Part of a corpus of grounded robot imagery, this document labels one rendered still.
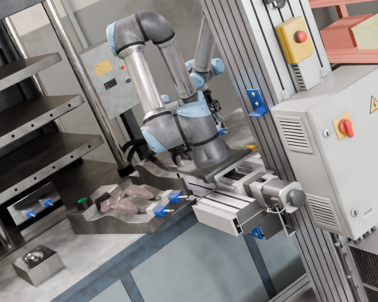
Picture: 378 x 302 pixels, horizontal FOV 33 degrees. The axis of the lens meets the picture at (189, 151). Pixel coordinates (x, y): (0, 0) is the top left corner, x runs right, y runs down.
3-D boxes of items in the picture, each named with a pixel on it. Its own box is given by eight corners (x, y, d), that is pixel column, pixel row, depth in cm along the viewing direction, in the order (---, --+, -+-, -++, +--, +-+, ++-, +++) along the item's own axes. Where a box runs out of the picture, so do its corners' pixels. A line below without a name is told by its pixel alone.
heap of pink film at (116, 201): (158, 194, 285) (151, 179, 283) (134, 216, 273) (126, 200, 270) (119, 196, 302) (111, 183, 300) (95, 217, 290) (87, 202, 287)
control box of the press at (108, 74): (219, 248, 403) (125, 33, 358) (184, 275, 389) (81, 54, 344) (199, 242, 421) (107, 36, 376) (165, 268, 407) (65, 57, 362)
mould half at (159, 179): (228, 167, 298) (218, 142, 294) (187, 196, 286) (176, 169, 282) (171, 160, 339) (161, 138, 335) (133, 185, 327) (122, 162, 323)
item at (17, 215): (66, 208, 339) (51, 181, 334) (23, 236, 327) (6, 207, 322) (33, 198, 381) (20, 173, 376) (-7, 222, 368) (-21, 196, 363)
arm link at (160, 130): (186, 139, 234) (135, 7, 241) (148, 154, 235) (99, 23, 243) (190, 143, 246) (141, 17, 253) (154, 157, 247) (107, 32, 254)
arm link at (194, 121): (219, 134, 236) (206, 102, 232) (186, 148, 237) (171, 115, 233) (216, 125, 247) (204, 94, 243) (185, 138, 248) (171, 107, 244)
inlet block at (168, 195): (194, 199, 272) (189, 188, 270) (187, 205, 268) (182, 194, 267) (171, 200, 280) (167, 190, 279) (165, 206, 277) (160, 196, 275)
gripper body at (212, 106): (210, 117, 300) (201, 94, 296) (200, 117, 307) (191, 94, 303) (222, 110, 303) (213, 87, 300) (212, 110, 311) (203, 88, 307)
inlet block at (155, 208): (180, 213, 264) (174, 202, 263) (173, 219, 261) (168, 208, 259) (157, 214, 273) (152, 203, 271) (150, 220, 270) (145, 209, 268)
